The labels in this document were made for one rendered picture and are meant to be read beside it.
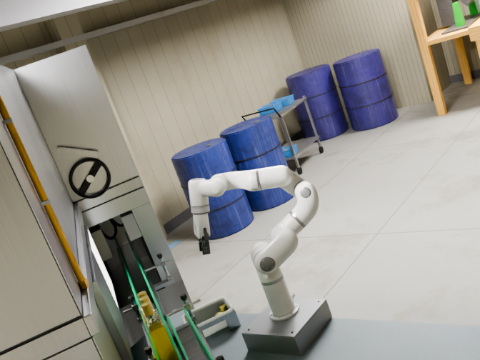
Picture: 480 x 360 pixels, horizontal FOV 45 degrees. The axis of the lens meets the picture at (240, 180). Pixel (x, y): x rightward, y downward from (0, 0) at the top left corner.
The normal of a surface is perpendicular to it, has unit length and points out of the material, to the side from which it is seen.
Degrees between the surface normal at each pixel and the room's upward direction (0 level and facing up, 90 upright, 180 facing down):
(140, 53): 90
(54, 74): 90
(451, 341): 0
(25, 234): 90
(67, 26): 90
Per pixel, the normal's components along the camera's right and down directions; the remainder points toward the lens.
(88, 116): 0.29, 0.15
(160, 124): 0.76, -0.11
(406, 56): -0.56, 0.40
